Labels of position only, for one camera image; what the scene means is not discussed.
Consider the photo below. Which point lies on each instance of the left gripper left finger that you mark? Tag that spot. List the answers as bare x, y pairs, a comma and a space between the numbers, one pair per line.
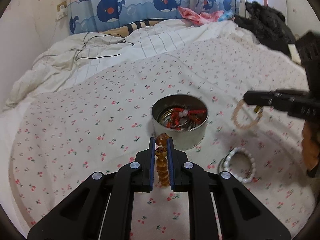
101, 206

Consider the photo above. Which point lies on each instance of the wall socket with plug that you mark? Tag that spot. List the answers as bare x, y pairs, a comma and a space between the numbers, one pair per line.
62, 11

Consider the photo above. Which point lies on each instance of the black jacket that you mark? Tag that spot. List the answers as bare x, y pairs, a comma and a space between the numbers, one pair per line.
268, 25

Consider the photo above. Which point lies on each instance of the striped tan pillow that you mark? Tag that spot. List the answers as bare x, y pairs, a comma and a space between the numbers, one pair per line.
126, 30

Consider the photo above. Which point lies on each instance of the silver bangle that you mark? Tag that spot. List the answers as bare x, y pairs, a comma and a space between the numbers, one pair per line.
240, 164

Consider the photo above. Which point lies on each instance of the white striped duvet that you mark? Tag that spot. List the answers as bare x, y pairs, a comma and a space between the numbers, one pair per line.
80, 56

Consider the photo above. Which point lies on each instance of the pink cloth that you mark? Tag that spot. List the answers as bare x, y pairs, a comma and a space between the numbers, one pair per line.
200, 19

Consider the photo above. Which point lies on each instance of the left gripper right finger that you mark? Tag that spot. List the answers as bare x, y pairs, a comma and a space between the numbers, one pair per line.
220, 207

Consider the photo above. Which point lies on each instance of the round silver tin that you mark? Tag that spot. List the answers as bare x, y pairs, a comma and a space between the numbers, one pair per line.
183, 140

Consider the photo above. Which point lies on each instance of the red cord jewelry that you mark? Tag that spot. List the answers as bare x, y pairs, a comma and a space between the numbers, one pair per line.
182, 119

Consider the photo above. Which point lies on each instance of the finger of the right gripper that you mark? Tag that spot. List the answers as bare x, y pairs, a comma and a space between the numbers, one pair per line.
280, 99

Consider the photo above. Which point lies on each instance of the right hand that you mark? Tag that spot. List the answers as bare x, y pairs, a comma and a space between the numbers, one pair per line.
310, 145

